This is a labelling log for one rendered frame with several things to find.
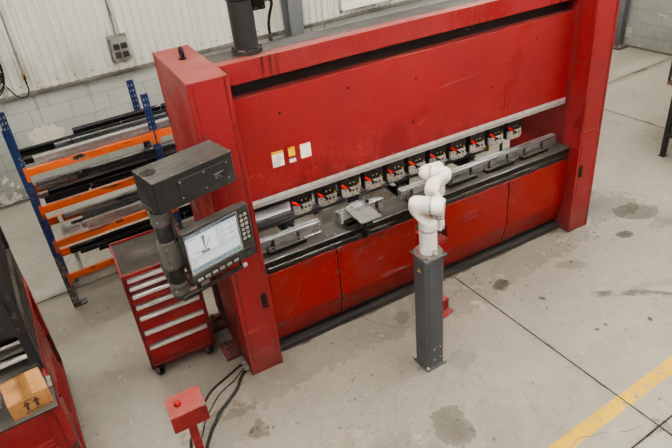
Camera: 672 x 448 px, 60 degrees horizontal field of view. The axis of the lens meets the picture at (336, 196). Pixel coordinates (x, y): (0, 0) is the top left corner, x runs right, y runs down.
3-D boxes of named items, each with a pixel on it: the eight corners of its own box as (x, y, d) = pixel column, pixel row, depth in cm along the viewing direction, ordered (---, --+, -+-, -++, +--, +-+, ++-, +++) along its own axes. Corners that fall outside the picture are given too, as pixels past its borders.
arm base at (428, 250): (448, 253, 384) (449, 230, 375) (426, 264, 376) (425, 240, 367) (430, 240, 398) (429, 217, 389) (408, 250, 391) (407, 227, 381)
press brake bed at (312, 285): (278, 354, 457) (262, 270, 415) (268, 338, 473) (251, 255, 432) (559, 228, 567) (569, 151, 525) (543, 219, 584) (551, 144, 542)
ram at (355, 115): (246, 212, 402) (224, 103, 362) (242, 207, 408) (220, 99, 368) (565, 103, 512) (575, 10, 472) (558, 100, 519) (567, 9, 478)
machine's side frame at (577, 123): (568, 233, 559) (601, -17, 444) (506, 196, 626) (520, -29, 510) (586, 224, 568) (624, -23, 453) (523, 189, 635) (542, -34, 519)
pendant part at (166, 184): (186, 310, 343) (149, 185, 300) (166, 292, 359) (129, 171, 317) (256, 270, 371) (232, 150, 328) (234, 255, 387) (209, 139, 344)
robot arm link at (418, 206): (436, 234, 371) (435, 202, 359) (407, 232, 376) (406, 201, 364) (438, 224, 381) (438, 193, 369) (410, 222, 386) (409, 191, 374)
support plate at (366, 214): (361, 224, 425) (361, 223, 424) (344, 209, 445) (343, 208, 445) (382, 216, 431) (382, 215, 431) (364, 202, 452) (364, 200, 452)
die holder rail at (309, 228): (261, 254, 424) (259, 243, 419) (258, 250, 429) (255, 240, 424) (321, 231, 442) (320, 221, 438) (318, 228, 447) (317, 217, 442)
